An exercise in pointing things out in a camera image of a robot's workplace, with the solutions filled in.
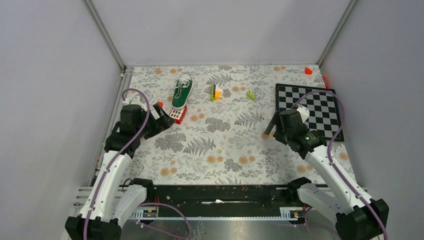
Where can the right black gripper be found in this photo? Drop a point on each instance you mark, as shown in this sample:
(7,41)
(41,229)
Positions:
(277,133)

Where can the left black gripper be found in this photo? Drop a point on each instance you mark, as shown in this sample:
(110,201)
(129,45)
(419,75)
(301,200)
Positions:
(161,123)

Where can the green white sneaker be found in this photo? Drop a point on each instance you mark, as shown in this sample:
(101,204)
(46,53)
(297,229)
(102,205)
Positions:
(182,91)

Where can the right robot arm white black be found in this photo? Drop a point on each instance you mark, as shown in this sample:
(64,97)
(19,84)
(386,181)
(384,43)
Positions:
(354,212)

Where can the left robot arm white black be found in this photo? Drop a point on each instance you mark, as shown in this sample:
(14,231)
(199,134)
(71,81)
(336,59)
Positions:
(101,218)

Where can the red white brick block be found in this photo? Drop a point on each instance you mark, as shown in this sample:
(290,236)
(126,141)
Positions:
(178,114)

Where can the lime green block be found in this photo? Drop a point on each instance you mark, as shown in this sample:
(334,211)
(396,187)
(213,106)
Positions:
(250,95)

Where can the floral patterned table mat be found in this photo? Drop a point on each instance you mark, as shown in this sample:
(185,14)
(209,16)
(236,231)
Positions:
(221,141)

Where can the red block far corner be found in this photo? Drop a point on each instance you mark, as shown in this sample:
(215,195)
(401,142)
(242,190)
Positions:
(308,71)

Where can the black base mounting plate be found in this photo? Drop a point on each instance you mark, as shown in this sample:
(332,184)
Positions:
(218,198)

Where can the red block at wall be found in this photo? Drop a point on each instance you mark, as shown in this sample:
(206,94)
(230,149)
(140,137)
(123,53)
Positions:
(325,82)

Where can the aluminium frame rail front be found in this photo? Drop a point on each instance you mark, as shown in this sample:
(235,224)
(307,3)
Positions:
(215,217)

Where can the left aluminium corner post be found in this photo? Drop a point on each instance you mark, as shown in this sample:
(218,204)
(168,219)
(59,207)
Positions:
(104,34)

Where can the aluminium corner post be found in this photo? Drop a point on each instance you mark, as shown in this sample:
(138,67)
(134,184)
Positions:
(339,27)
(104,34)

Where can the right aluminium corner post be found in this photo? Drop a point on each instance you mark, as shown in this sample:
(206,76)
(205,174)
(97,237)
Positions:
(339,27)

